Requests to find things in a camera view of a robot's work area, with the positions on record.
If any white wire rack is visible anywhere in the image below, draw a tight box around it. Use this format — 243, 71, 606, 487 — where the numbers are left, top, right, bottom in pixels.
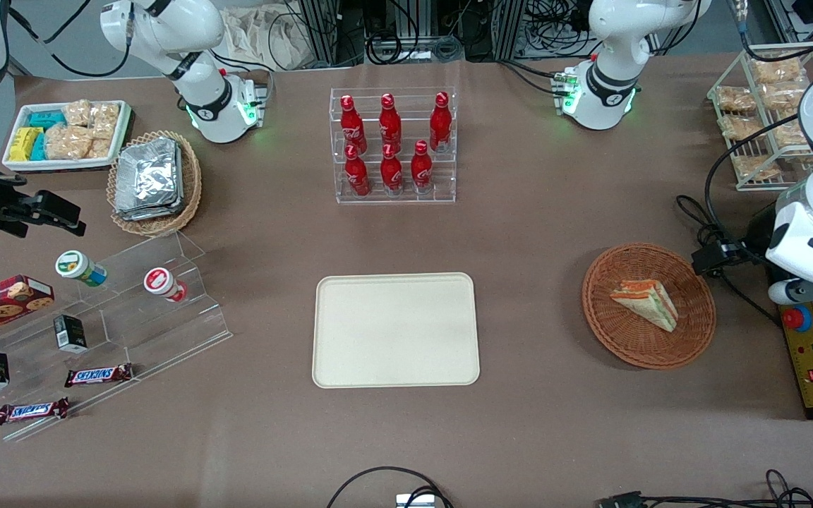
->
706, 42, 813, 192

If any coiled grey cable bundle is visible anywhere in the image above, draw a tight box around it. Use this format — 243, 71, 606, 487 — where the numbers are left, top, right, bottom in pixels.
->
367, 31, 465, 65

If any round brown wicker basket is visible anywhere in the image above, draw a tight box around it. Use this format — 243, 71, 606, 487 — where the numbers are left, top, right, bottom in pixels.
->
582, 243, 717, 370

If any black cable with plug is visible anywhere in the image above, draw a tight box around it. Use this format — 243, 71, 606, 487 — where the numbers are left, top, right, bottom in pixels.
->
596, 468, 813, 508

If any aluminium frame post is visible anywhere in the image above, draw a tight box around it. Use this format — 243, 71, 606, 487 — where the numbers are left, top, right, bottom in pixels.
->
493, 0, 528, 61
299, 0, 341, 68

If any beige rectangular tray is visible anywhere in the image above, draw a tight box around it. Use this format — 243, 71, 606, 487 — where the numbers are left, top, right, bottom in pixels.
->
312, 272, 481, 389

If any green lid yogurt cup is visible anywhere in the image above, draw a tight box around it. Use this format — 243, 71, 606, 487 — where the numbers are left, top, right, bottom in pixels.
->
54, 250, 108, 288

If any black arm cable with connector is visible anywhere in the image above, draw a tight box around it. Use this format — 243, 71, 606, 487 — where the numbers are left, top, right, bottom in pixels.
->
675, 115, 813, 327

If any red cola bottle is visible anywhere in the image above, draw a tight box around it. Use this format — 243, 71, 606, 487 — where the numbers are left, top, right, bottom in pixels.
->
380, 143, 404, 194
378, 92, 403, 153
339, 95, 368, 155
429, 91, 453, 153
344, 144, 371, 198
410, 139, 434, 194

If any yellow snack pack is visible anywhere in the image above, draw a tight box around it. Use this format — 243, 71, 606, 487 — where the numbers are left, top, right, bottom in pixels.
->
9, 126, 42, 162

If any oval tan wicker basket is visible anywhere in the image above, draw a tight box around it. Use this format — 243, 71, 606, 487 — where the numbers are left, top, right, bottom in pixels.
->
106, 130, 203, 238

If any bagged bread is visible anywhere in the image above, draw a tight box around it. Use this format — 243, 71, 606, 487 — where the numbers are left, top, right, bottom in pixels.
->
773, 123, 810, 150
750, 58, 803, 85
730, 155, 782, 181
720, 114, 761, 141
715, 85, 757, 113
759, 83, 807, 114

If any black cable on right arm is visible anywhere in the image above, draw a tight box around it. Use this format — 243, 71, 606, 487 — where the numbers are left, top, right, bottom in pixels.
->
7, 0, 133, 79

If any white rectangular snack tray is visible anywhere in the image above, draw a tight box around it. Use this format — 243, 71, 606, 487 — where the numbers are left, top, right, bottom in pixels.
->
1, 99, 133, 173

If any red lid yogurt cup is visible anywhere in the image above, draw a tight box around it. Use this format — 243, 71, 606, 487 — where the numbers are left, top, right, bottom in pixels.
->
143, 267, 189, 303

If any white cloth bag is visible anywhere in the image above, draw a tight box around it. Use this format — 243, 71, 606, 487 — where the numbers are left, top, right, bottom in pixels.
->
222, 6, 313, 72

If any triangle sandwich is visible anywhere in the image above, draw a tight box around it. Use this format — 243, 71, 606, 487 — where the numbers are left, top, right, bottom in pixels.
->
609, 279, 680, 333

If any brown Snickers bar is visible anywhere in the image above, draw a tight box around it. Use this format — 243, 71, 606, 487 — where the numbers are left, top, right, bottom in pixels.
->
64, 363, 134, 388
0, 397, 71, 425

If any silver foil pouch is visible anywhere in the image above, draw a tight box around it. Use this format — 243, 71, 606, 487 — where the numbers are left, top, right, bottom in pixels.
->
118, 138, 181, 212
114, 141, 186, 222

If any black looped cable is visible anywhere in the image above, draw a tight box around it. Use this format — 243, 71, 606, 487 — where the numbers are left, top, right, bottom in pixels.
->
326, 466, 454, 508

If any clear acrylic stepped shelf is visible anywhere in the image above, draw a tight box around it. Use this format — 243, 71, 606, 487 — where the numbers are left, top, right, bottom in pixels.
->
0, 231, 233, 443

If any clear acrylic bottle rack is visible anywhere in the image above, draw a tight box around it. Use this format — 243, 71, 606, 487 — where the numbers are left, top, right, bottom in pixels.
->
329, 86, 458, 205

